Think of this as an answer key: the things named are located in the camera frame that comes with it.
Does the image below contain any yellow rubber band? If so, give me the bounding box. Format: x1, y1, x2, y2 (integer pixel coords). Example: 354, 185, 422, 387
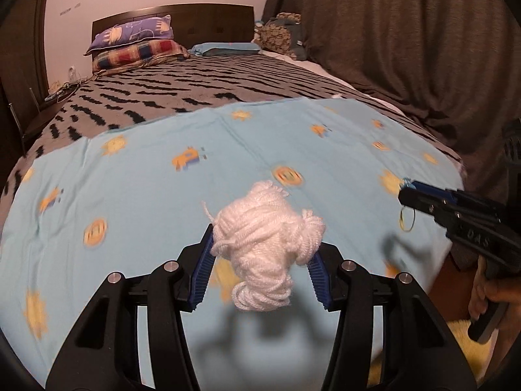
399, 207, 416, 231

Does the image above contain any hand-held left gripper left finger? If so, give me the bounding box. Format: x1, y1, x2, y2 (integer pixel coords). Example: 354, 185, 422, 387
46, 225, 215, 391

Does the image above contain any purple printed pillow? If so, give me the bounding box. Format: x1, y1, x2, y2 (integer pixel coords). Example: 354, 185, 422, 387
83, 15, 174, 55

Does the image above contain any light blue printed sheet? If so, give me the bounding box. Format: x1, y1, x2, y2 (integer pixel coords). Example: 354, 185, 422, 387
0, 98, 465, 387

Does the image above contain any brown curtain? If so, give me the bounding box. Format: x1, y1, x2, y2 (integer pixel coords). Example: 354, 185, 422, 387
260, 0, 521, 196

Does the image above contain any brown patterned bag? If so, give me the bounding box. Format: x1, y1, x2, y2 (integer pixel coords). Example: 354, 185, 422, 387
254, 12, 307, 60

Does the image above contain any clutter of cables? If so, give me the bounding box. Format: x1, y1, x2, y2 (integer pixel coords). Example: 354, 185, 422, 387
44, 67, 84, 103

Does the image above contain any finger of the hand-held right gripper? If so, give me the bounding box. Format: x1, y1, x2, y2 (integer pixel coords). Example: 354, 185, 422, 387
398, 187, 450, 225
401, 178, 462, 206

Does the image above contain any dark wooden headboard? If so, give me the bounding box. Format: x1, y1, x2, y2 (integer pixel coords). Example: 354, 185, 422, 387
92, 4, 255, 55

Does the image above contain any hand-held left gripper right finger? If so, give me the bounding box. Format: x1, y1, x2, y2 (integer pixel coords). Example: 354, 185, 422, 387
307, 242, 477, 391

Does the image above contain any red blue plaid pillow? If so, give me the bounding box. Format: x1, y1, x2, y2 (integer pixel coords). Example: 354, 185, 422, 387
92, 39, 190, 75

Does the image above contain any grey black patterned blanket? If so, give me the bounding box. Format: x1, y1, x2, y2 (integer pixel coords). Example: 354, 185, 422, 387
0, 55, 462, 208

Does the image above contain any dark bedside table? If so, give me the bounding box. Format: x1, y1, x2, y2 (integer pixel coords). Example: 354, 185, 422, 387
22, 85, 82, 143

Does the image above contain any white yarn bundle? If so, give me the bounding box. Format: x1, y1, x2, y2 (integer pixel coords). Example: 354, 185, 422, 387
202, 180, 326, 313

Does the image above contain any person's right hand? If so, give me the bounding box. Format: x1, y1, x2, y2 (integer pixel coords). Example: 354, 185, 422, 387
468, 267, 521, 326

